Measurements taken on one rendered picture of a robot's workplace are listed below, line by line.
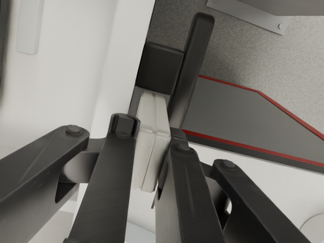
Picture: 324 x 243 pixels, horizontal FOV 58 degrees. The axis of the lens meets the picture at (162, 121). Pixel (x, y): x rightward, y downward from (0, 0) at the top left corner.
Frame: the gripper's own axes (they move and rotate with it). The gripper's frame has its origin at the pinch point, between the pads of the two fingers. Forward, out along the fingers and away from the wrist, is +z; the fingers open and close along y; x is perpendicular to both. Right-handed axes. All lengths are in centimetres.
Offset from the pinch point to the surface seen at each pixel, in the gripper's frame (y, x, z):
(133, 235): 3.1, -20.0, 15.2
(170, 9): 4, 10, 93
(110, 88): -2.5, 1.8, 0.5
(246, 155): 14.2, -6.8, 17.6
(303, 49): 55, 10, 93
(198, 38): 1.6, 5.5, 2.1
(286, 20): 44, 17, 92
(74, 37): -6.9, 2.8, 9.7
